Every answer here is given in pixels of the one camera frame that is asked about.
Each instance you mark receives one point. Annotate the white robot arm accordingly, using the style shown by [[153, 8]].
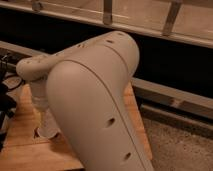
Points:
[[83, 88]]

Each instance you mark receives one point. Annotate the metal frame rails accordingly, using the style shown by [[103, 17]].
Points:
[[176, 37]]

